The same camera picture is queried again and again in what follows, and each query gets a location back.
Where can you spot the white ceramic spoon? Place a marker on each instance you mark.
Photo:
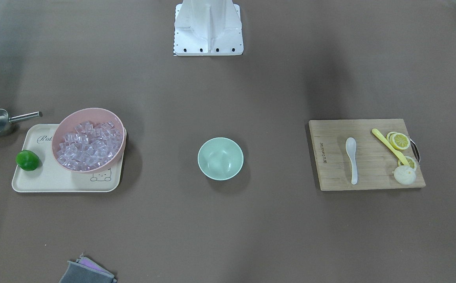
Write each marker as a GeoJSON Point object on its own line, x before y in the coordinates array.
{"type": "Point", "coordinates": [351, 149]}

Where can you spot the mint green bowl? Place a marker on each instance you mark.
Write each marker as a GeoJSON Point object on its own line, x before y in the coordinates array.
{"type": "Point", "coordinates": [220, 159]}

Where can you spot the pink bowl of ice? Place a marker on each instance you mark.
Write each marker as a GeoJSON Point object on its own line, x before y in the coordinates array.
{"type": "Point", "coordinates": [89, 141]}

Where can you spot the yellow plastic knife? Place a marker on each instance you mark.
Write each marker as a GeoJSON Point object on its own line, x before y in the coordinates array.
{"type": "Point", "coordinates": [397, 153]}

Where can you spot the wooden cutting board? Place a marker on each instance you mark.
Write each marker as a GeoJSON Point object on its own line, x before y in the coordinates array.
{"type": "Point", "coordinates": [375, 162]}

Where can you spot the lemon slice stack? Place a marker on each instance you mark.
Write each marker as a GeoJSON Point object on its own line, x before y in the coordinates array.
{"type": "Point", "coordinates": [398, 140]}

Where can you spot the cream serving tray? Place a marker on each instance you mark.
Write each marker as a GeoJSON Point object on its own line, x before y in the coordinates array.
{"type": "Point", "coordinates": [51, 177]}

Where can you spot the lemon slice near bun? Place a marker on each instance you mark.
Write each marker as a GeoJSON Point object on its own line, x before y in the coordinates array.
{"type": "Point", "coordinates": [412, 163]}

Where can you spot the grey folded cloth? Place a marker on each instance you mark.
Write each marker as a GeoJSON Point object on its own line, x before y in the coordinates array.
{"type": "Point", "coordinates": [85, 270]}

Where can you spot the green lime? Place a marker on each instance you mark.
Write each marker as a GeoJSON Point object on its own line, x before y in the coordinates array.
{"type": "Point", "coordinates": [27, 160]}

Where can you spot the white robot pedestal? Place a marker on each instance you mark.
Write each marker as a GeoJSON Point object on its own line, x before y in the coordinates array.
{"type": "Point", "coordinates": [208, 28]}

